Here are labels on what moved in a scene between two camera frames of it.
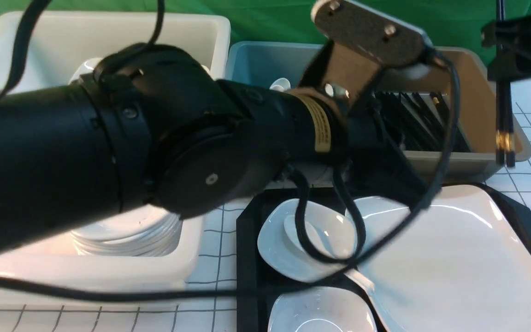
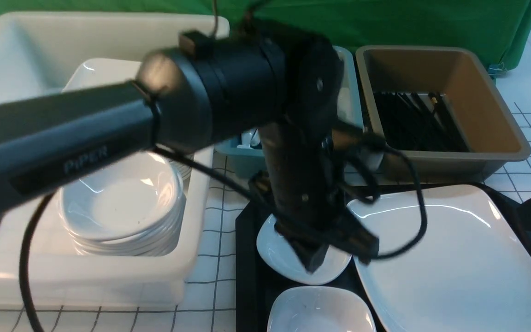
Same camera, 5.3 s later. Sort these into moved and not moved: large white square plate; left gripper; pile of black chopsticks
Moved: left gripper
Not moved: pile of black chopsticks; large white square plate
